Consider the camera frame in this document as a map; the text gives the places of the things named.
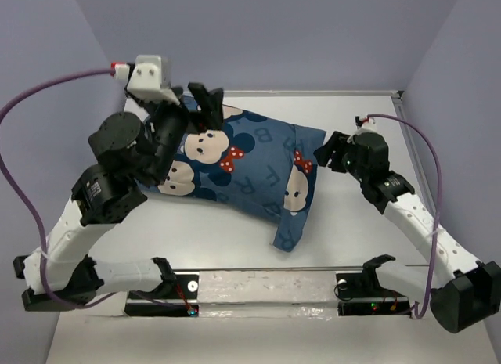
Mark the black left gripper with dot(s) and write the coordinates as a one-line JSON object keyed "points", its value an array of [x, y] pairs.
{"points": [[212, 118]]}

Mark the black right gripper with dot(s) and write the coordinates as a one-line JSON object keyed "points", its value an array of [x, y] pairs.
{"points": [[337, 143]]}

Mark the blue letter-print pillowcase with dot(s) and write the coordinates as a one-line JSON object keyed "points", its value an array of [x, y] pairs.
{"points": [[258, 165]]}

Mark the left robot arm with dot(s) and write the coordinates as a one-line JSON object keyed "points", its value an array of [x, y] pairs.
{"points": [[131, 154]]}

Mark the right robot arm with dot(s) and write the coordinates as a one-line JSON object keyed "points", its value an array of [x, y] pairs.
{"points": [[461, 290]]}

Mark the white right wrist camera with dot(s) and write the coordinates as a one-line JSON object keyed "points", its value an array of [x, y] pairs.
{"points": [[365, 125]]}

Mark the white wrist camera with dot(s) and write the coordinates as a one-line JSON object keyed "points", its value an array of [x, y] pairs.
{"points": [[365, 125], [147, 80]]}

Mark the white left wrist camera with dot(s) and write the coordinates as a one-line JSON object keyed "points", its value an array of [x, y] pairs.
{"points": [[147, 80]]}

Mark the aluminium back table rail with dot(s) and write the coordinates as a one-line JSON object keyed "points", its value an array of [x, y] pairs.
{"points": [[260, 93]]}

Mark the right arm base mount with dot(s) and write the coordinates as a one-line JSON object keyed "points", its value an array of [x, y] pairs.
{"points": [[359, 293]]}

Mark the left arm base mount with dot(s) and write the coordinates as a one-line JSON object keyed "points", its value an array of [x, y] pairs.
{"points": [[181, 301]]}

